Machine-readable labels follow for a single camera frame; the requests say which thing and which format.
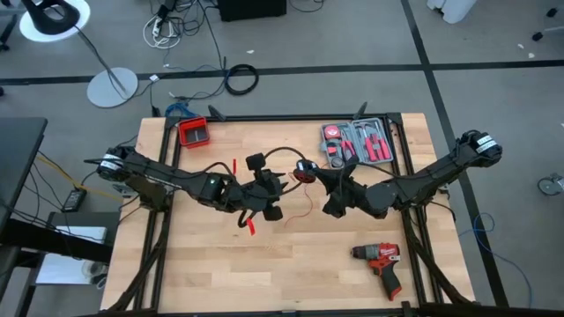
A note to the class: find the white power strip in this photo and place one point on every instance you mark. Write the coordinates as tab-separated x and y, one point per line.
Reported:
155	30

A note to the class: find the black side shelf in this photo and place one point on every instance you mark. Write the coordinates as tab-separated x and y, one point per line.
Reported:
83	218

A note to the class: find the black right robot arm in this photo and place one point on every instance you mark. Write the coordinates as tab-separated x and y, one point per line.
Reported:
423	180

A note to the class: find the floor lamp with round base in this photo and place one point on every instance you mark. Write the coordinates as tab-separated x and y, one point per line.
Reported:
112	88

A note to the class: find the black box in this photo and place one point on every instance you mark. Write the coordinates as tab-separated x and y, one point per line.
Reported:
251	9

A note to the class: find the red tape measure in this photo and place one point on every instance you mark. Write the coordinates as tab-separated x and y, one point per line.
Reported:
331	131

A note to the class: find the black frame bracket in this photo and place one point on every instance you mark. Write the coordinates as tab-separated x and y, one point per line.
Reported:
217	113
360	110

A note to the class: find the black power adapter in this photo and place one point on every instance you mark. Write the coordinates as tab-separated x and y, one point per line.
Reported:
74	200

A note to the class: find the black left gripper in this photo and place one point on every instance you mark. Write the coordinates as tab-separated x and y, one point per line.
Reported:
257	193

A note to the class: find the white plastic object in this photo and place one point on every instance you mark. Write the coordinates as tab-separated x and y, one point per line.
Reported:
454	9

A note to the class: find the white paper sheet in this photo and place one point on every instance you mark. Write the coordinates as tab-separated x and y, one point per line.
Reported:
81	233

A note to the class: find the grey tool case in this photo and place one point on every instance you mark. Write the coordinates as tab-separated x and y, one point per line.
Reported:
351	128

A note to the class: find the red square plastic bin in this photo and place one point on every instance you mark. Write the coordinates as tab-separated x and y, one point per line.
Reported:
194	134

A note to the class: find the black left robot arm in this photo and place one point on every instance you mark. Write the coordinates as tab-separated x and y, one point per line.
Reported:
167	178

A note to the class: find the black desk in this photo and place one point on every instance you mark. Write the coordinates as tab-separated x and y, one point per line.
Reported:
17	154

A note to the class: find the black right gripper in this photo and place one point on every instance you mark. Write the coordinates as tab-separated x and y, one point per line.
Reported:
346	196

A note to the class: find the grey caster wheel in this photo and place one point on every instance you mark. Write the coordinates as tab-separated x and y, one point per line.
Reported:
548	186

